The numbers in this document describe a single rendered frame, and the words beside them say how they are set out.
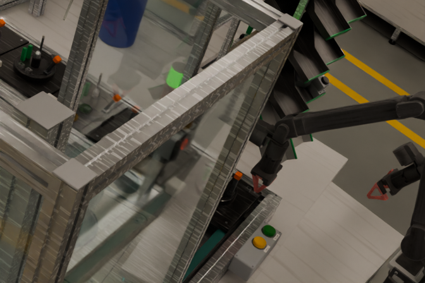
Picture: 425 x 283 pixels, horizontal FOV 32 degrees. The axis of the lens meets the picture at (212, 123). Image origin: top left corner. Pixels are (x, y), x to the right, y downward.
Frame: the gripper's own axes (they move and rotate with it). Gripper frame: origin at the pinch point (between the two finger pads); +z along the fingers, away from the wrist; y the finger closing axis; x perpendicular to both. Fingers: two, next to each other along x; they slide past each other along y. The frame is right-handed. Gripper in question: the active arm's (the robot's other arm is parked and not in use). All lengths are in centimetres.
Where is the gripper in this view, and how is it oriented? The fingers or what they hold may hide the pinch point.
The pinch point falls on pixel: (257, 189)
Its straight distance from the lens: 227.9
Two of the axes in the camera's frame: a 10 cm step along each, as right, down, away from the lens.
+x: 8.3, 5.0, -2.3
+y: -4.6, 3.9, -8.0
